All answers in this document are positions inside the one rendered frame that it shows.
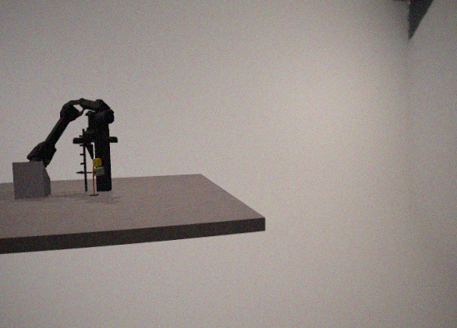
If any black cord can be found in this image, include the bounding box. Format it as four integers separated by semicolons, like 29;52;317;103
76;167;105;176

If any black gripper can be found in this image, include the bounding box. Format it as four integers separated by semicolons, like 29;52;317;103
73;125;118;160

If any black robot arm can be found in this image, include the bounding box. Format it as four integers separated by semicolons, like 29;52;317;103
27;98;115;168

